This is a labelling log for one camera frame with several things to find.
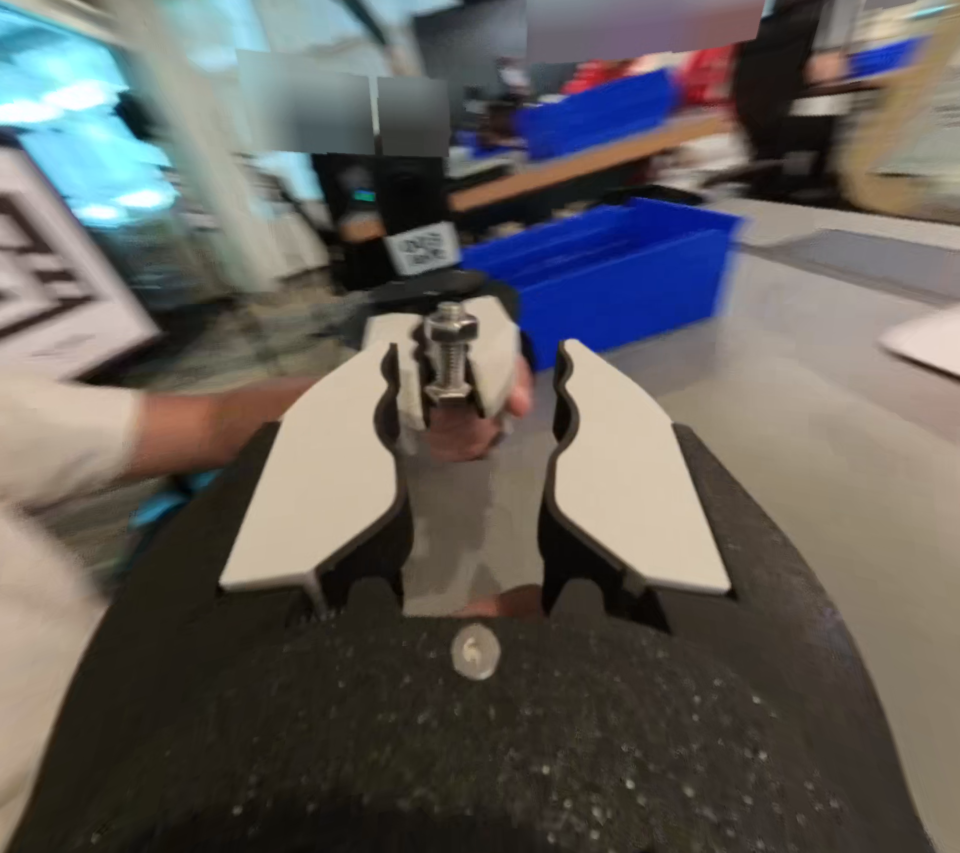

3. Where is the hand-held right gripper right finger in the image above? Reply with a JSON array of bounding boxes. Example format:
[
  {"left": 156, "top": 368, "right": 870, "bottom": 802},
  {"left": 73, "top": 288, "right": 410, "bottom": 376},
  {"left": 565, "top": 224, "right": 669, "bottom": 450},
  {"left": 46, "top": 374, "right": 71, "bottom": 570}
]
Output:
[{"left": 538, "top": 339, "right": 734, "bottom": 620}]

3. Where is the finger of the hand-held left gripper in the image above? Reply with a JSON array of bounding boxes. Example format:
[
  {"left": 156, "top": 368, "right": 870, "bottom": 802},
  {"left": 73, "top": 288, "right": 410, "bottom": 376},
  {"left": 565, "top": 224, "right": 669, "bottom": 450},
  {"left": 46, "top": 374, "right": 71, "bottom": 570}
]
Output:
[
  {"left": 463, "top": 294, "right": 522, "bottom": 418},
  {"left": 366, "top": 311, "right": 432, "bottom": 454}
]

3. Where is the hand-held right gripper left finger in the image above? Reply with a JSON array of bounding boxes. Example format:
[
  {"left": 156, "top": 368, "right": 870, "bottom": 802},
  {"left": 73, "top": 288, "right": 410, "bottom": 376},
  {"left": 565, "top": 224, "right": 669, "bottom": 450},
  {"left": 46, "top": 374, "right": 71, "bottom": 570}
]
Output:
[{"left": 217, "top": 340, "right": 415, "bottom": 618}]

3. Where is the steel hex bolt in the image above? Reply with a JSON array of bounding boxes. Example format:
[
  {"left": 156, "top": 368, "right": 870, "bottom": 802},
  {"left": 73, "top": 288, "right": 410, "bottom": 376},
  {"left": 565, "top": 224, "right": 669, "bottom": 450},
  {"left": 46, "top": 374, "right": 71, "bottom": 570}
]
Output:
[{"left": 423, "top": 301, "right": 475, "bottom": 409}]

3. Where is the steel hex nut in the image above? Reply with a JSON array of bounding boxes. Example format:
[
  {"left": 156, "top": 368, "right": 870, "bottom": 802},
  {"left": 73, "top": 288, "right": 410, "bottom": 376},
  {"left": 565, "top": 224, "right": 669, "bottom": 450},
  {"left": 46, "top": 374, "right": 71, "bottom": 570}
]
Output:
[{"left": 423, "top": 311, "right": 481, "bottom": 346}]

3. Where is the blue plastic bin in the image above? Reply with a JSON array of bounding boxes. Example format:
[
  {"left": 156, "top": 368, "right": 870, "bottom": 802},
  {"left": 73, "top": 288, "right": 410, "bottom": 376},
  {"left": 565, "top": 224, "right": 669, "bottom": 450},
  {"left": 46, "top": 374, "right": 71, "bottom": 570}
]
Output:
[
  {"left": 459, "top": 195, "right": 745, "bottom": 372},
  {"left": 523, "top": 69, "right": 678, "bottom": 162}
]

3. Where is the person's left forearm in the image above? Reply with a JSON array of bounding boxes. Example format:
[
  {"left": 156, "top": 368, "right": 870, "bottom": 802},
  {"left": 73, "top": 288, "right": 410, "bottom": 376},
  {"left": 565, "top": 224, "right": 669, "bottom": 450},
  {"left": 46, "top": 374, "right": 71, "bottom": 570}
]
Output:
[{"left": 138, "top": 375, "right": 331, "bottom": 473}]

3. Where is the person's left hand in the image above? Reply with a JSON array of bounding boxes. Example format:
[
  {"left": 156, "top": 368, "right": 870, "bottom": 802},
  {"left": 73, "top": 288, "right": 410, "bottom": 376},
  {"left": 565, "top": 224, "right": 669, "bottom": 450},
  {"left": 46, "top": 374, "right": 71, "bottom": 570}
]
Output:
[{"left": 429, "top": 363, "right": 537, "bottom": 464}]

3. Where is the device with green display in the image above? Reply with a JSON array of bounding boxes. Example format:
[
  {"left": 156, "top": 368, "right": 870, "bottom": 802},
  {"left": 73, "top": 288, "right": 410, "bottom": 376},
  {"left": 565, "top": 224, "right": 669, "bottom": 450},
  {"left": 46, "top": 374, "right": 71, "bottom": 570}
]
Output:
[{"left": 339, "top": 165, "right": 381, "bottom": 226}]

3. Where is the blue mesh office chair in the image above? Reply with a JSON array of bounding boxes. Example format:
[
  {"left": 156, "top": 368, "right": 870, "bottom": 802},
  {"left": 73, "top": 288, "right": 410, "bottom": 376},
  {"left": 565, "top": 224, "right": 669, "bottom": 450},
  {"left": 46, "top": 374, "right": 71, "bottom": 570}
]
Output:
[{"left": 129, "top": 469, "right": 220, "bottom": 533}]

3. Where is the wooden desk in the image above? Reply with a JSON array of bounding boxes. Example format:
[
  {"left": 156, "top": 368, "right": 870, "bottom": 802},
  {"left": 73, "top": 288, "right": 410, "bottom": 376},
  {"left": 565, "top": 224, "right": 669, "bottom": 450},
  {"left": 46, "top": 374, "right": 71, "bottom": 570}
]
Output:
[{"left": 448, "top": 112, "right": 734, "bottom": 214}]

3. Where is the person in white shirt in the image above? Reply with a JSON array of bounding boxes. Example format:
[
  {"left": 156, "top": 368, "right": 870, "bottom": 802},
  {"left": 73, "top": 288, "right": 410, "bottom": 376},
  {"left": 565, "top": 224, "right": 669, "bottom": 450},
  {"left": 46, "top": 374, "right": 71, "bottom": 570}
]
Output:
[{"left": 0, "top": 373, "right": 145, "bottom": 832}]

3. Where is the framed marker sign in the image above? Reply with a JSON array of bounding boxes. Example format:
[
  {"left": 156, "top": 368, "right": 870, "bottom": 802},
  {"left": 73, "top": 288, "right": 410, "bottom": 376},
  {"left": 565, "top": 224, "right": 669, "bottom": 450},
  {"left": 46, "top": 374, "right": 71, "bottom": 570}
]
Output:
[{"left": 0, "top": 140, "right": 164, "bottom": 383}]

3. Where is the black office chair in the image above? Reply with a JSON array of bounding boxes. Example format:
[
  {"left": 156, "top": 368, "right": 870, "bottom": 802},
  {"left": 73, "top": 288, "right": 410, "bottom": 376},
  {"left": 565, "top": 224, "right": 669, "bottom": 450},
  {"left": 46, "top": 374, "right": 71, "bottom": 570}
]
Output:
[{"left": 733, "top": 0, "right": 850, "bottom": 196}]

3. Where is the wooden document stand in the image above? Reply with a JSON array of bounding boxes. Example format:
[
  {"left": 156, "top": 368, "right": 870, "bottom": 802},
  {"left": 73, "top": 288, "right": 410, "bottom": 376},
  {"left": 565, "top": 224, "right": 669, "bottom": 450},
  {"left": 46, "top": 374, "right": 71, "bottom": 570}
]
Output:
[{"left": 838, "top": 5, "right": 960, "bottom": 379}]

